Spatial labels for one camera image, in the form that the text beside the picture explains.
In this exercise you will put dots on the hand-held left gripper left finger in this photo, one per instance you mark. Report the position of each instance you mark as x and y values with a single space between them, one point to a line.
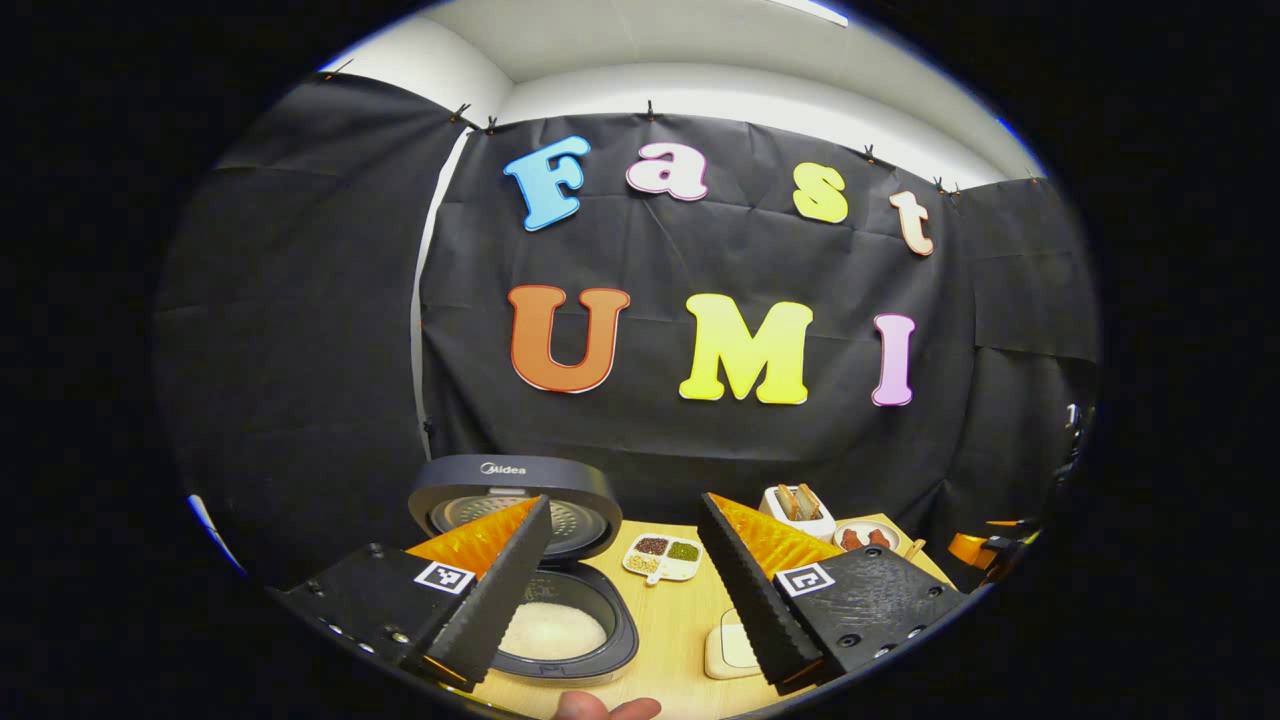
500 590

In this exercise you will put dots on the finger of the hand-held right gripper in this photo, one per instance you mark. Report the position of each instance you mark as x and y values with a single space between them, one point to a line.
1015 524
1005 552

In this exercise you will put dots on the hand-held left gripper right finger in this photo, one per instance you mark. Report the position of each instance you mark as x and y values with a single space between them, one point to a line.
755 590

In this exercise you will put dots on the white rice heap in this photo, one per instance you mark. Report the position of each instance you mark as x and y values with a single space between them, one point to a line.
555 630

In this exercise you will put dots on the wooden spoon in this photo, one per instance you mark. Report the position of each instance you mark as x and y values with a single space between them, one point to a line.
914 550

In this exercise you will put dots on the dark grey rice cooker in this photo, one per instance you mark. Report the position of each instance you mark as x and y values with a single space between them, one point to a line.
520 475

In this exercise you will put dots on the clear plastic rice box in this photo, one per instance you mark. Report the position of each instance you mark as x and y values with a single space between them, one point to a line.
712 650

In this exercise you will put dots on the white toaster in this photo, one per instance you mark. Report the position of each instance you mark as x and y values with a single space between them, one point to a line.
800 528

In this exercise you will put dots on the toasted bread slice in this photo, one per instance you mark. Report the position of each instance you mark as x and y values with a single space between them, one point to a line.
809 500
787 503

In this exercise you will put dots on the white divided bean dish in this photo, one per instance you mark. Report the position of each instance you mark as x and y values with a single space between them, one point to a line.
662 558

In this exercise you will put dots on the brown meat piece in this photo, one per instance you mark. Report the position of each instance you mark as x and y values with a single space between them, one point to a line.
879 538
854 540

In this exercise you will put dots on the round white plate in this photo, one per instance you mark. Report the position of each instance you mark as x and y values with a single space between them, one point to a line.
868 553

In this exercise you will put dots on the black backdrop cloth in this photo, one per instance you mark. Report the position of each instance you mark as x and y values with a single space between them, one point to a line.
700 430

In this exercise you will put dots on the rectangular ceiling light panel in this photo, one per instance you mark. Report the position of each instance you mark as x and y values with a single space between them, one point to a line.
815 10

